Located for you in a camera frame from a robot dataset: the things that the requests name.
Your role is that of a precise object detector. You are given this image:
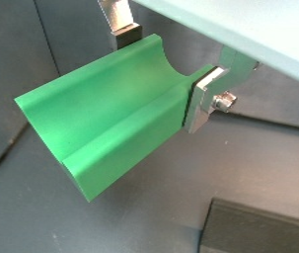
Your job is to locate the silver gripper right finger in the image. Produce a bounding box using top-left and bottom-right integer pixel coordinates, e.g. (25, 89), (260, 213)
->
(183, 45), (257, 133)

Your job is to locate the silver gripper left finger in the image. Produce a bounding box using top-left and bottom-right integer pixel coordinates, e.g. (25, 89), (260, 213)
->
(97, 0), (143, 50)

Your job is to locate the green arch object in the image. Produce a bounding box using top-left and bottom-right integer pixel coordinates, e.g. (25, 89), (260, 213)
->
(14, 35), (212, 201)

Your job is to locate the black L-shaped fixture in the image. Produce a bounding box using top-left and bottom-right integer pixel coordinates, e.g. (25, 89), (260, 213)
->
(197, 198), (299, 253)

